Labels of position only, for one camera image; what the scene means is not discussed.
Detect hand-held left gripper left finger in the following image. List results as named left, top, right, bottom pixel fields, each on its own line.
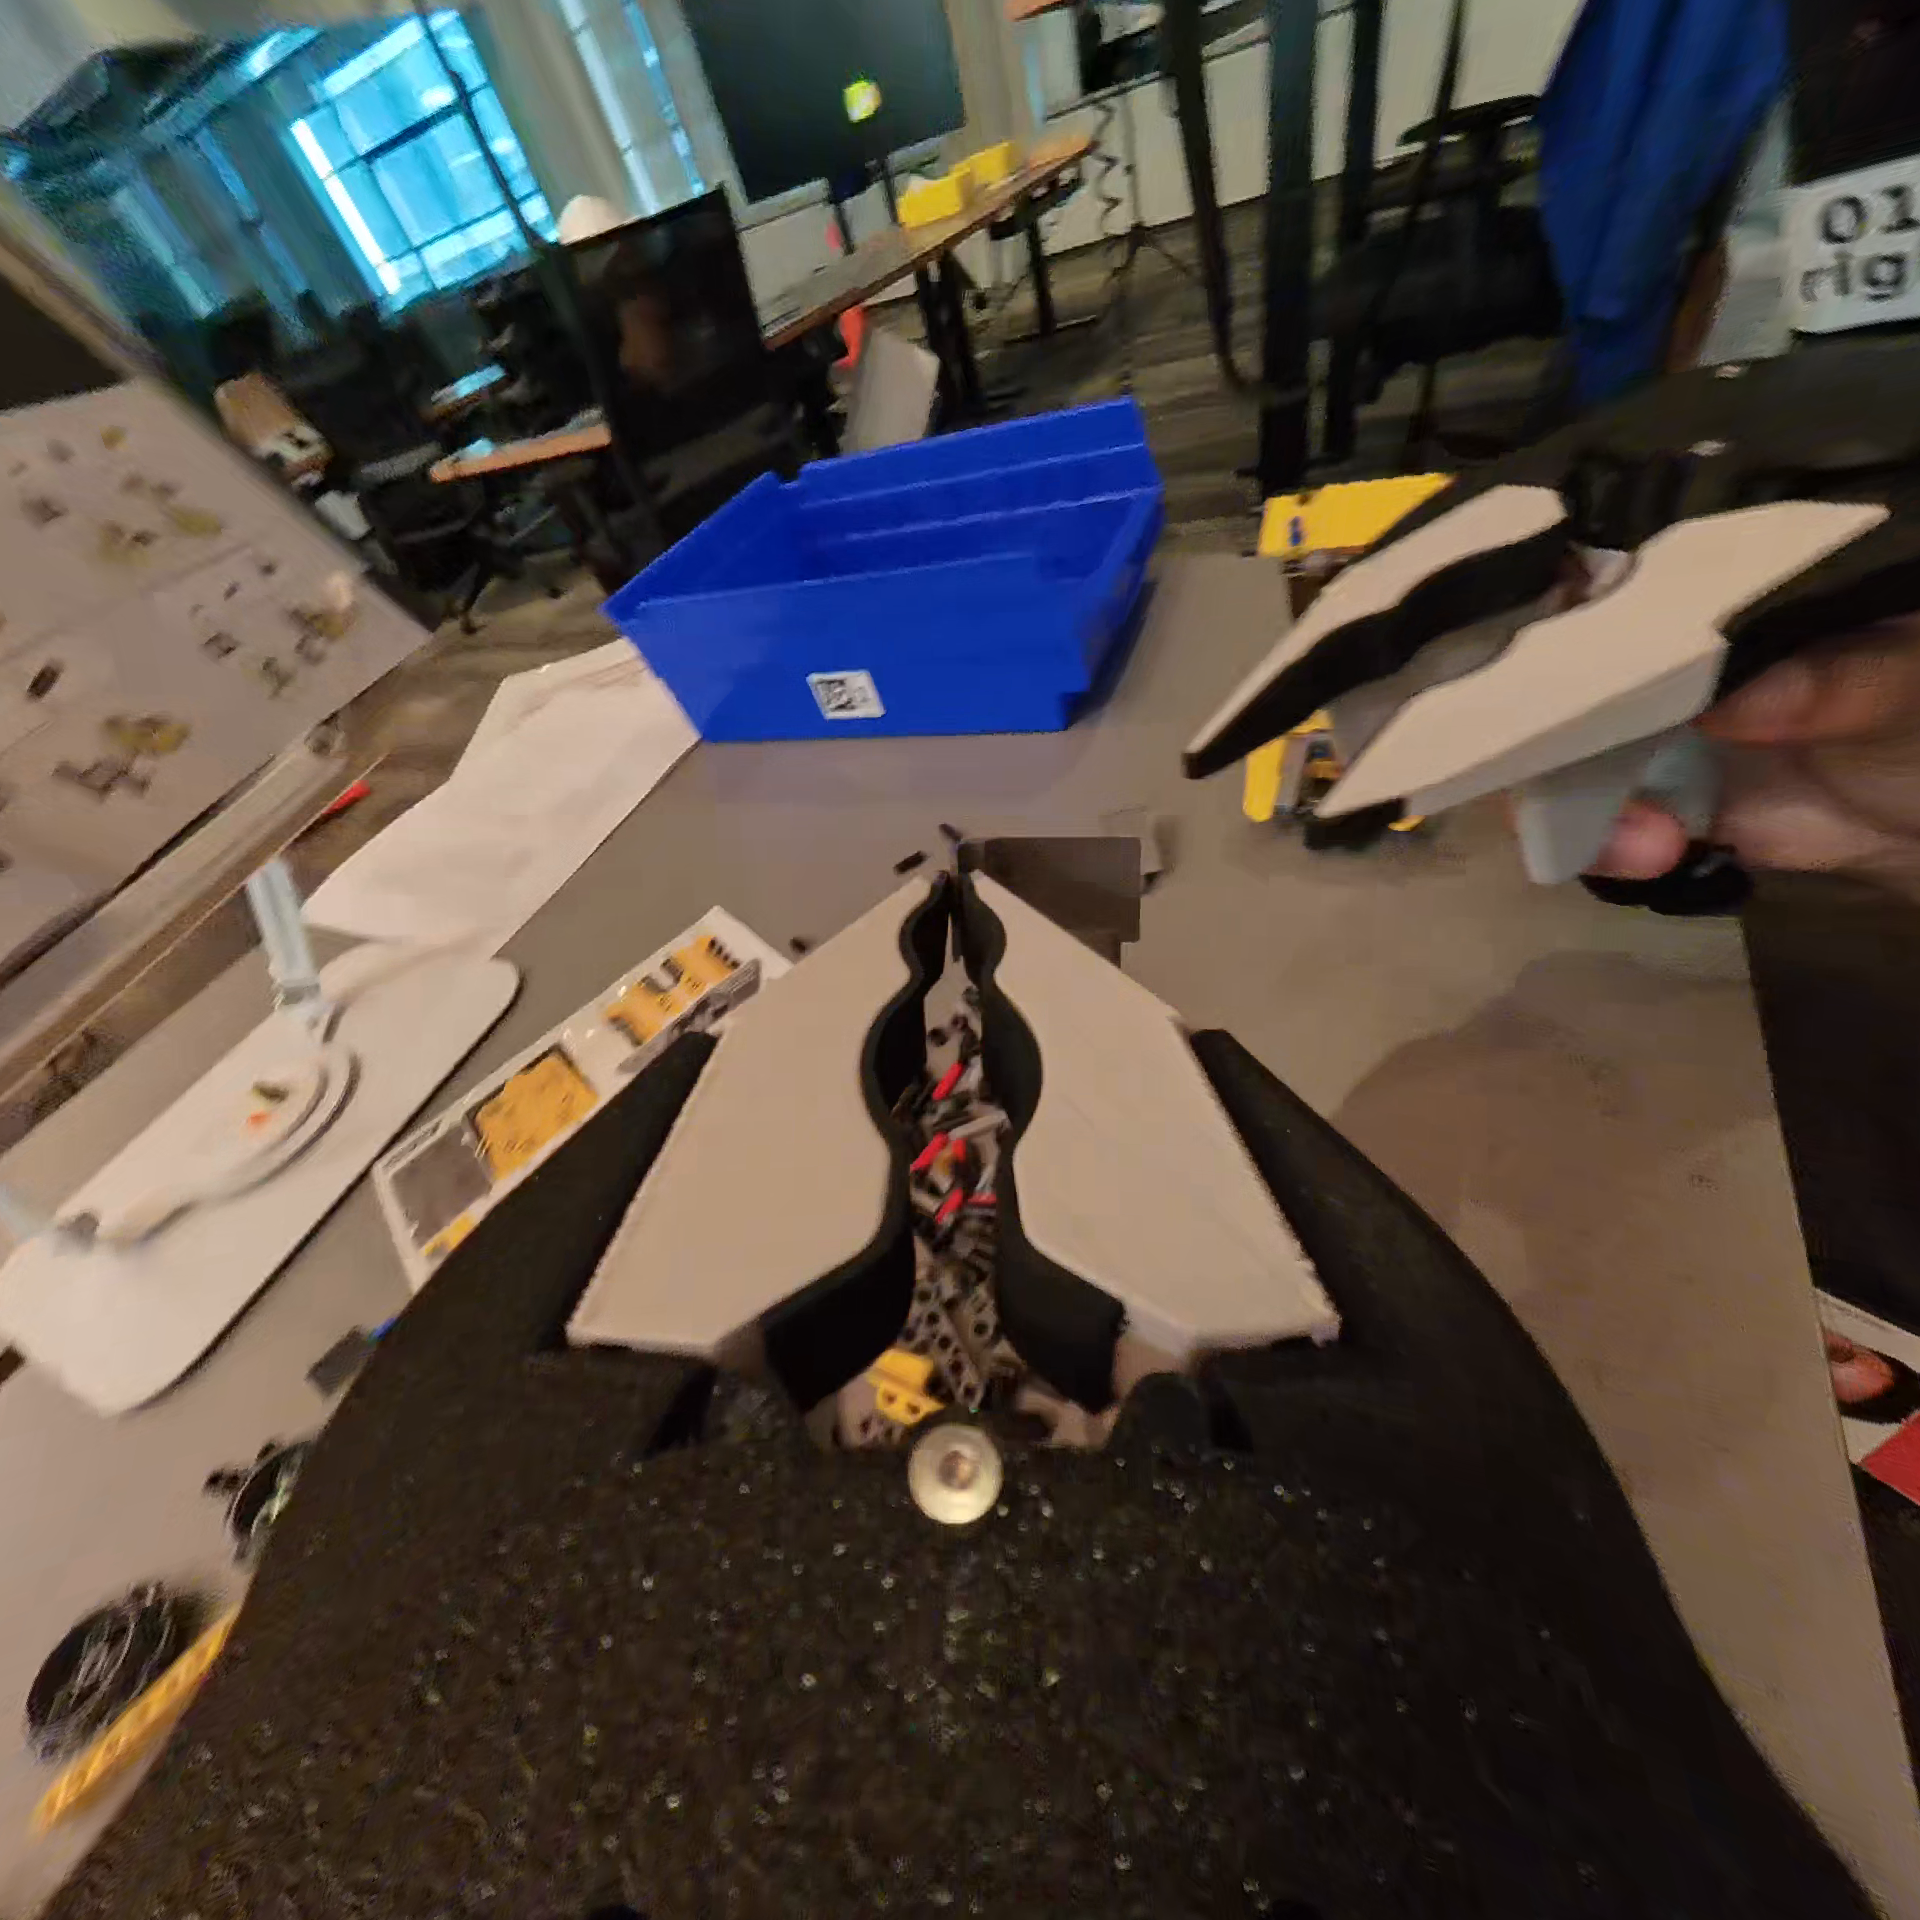
left=567, top=873, right=957, bottom=1408

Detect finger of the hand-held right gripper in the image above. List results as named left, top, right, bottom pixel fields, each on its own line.
left=1181, top=483, right=1578, bottom=782
left=1303, top=504, right=1892, bottom=855

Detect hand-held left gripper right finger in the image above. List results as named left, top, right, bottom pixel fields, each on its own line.
left=957, top=873, right=1342, bottom=1408

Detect yellow toy brick vehicle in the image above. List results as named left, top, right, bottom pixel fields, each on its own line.
left=1245, top=472, right=1456, bottom=831

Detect pile of red black pins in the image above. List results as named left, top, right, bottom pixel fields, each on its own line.
left=816, top=990, right=1050, bottom=1427

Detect person's right hand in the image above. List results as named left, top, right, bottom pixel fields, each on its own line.
left=1586, top=615, right=1920, bottom=903

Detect yellow sticker sheet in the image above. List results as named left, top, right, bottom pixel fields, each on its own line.
left=367, top=903, right=798, bottom=1285

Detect blue jacket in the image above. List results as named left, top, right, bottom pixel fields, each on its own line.
left=1536, top=0, right=1794, bottom=401

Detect black standing desk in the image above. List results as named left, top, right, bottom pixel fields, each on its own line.
left=1153, top=0, right=1397, bottom=496

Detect white paper sheet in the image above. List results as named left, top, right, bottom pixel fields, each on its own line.
left=300, top=639, right=703, bottom=963

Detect white book stand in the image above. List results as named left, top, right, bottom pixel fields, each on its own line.
left=0, top=721, right=520, bottom=1419

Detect blue plastic bin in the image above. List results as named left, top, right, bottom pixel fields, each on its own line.
left=602, top=399, right=1164, bottom=745

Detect far wooden table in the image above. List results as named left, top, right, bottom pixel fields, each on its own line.
left=750, top=136, right=1096, bottom=438

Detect yellow plastic tray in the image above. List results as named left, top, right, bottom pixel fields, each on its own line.
left=895, top=142, right=1015, bottom=227

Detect black mesh office chair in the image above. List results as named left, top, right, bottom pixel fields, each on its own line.
left=545, top=187, right=810, bottom=587

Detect black flat screen monitor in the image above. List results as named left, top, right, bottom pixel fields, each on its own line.
left=680, top=0, right=968, bottom=203

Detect grey rim toy wheel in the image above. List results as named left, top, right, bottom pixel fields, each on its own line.
left=23, top=1583, right=212, bottom=1766

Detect long yellow holed beam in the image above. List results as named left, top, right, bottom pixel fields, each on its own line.
left=29, top=1611, right=242, bottom=1834

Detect instruction booklet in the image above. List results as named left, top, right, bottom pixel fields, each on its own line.
left=0, top=375, right=436, bottom=970

